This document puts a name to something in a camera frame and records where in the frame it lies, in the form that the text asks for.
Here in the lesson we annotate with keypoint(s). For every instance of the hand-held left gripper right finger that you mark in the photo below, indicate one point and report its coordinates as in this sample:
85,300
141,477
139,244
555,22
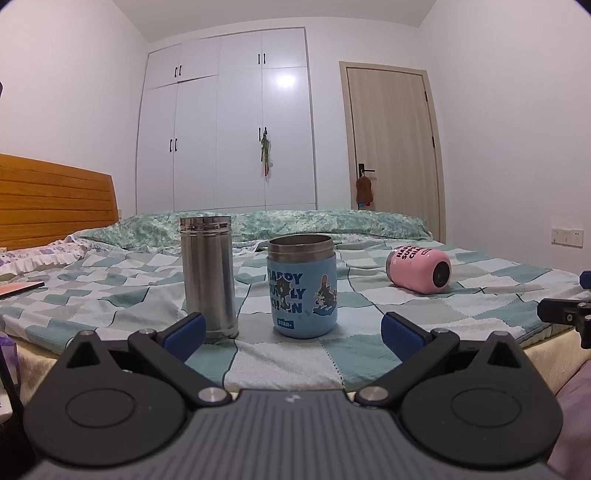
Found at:
400,335

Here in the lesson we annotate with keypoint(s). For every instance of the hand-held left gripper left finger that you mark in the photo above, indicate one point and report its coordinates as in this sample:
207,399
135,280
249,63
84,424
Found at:
188,333

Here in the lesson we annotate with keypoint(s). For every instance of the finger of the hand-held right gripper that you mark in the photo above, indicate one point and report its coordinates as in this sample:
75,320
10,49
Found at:
586,279
559,311

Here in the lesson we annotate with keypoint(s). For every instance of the pink cup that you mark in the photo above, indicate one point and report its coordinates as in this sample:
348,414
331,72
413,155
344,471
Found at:
415,270

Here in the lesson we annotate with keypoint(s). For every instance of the tall stainless steel cup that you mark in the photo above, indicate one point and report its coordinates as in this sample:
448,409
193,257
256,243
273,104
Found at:
207,281

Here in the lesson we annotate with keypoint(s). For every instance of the blue cartoon cup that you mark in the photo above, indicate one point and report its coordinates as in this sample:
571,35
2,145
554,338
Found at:
302,295

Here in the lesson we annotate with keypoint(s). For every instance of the beige mattress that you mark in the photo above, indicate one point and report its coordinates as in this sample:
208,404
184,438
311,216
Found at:
549,364

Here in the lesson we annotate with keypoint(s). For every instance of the checkered blanket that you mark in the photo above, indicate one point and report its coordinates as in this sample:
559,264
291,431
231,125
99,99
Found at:
138,295

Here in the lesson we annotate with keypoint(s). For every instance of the purple cloth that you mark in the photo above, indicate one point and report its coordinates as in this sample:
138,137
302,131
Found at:
577,415

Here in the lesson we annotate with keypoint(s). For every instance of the green floral quilt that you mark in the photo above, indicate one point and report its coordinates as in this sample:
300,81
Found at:
323,226

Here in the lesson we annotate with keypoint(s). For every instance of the purple floral pillow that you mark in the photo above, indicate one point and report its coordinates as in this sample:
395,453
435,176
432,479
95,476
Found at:
32,258

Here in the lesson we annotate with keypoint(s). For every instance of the flat pink book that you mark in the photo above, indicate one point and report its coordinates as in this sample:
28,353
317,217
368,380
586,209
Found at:
21,288

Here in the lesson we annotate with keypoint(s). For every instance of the purple plastic bag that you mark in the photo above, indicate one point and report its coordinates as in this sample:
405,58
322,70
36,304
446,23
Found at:
7,360

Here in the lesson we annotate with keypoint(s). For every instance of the wooden headboard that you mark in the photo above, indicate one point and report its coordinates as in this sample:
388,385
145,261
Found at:
51,203

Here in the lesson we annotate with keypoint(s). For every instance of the white wardrobe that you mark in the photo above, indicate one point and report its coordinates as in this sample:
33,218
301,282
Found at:
207,138

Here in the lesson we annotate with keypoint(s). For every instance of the green hanging ornament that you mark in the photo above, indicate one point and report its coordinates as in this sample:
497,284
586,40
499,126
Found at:
265,152

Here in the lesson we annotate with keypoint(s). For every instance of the beige wooden door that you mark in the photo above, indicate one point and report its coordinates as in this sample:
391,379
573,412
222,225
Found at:
392,138

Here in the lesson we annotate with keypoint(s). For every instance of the white wall socket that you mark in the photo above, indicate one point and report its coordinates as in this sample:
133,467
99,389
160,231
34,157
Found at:
567,237

